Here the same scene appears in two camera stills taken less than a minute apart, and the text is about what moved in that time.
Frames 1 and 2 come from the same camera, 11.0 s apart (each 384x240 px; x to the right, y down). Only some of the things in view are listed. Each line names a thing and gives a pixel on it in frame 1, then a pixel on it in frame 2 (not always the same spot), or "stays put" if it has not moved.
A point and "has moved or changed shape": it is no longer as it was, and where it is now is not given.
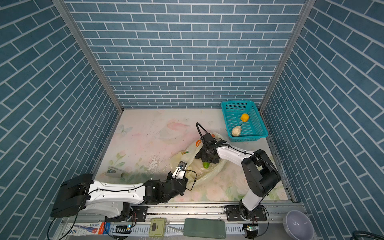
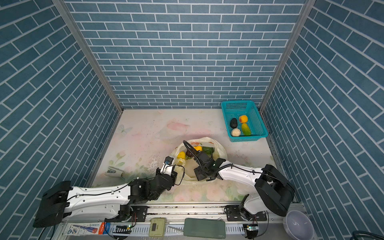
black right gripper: (203, 158) → (196, 170)
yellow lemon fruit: (244, 117) stays put
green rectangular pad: (204, 228) stays put
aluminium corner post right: (287, 55) stays put
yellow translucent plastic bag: (199, 172) has moved or changed shape
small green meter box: (157, 227) stays put
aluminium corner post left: (92, 52) stays put
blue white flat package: (88, 228) stays put
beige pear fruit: (236, 130) stays put
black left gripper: (185, 181) → (174, 177)
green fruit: (206, 165) has moved or changed shape
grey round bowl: (298, 225) stays put
